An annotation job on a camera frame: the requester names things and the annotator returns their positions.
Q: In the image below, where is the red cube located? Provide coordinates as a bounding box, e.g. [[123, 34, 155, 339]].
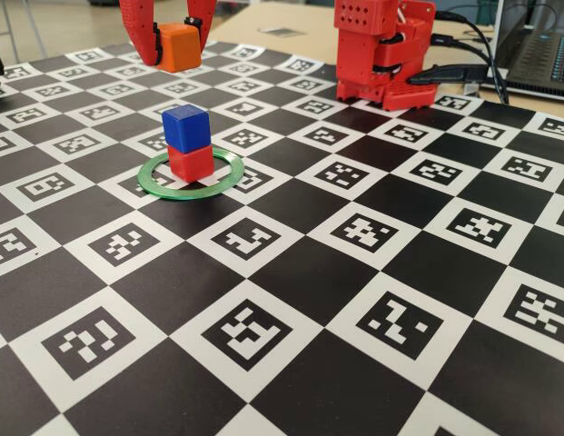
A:
[[166, 144, 215, 183]]

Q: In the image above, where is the blue cube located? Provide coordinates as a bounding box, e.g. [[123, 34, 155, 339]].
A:
[[162, 104, 212, 154]]

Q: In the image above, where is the small marker paper sheet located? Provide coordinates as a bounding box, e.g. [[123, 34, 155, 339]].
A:
[[257, 25, 305, 38]]

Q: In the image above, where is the dark laptop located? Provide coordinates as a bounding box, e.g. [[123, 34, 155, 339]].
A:
[[480, 0, 564, 102]]

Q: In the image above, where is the checkerboard marker mat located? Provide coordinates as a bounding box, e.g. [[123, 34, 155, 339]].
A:
[[0, 38, 564, 436]]

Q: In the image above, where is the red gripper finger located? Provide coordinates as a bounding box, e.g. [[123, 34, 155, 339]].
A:
[[183, 0, 218, 58], [118, 0, 163, 67]]

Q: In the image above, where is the green flat ring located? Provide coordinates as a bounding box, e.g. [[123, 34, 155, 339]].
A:
[[136, 152, 245, 201]]

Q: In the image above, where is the orange cube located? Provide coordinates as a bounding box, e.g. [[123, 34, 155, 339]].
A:
[[154, 22, 204, 74]]

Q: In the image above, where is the dark cable plug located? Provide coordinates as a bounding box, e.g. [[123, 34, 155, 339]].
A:
[[407, 63, 491, 88]]

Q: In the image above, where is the black cable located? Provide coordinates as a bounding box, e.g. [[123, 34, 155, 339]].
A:
[[430, 34, 505, 99], [434, 9, 510, 105]]

